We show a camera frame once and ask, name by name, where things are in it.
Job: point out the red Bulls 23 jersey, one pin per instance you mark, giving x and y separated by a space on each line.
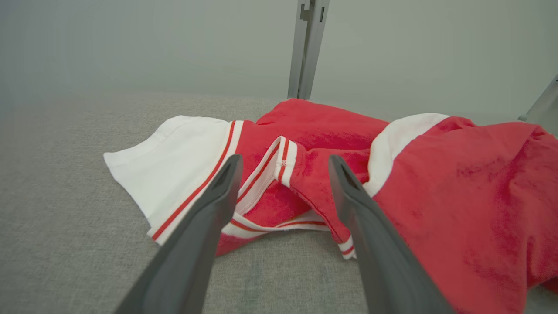
174 161

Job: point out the grey metal partition post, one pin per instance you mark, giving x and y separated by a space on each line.
307 48

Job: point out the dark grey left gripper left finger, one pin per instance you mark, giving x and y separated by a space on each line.
187 253

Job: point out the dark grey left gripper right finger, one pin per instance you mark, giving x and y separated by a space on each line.
383 261

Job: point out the grey metal frame leg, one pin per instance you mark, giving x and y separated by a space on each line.
545 107

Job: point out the red shorts with white band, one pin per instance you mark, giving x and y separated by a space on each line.
471 196

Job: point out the grey fabric sofa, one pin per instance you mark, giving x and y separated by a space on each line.
65 218

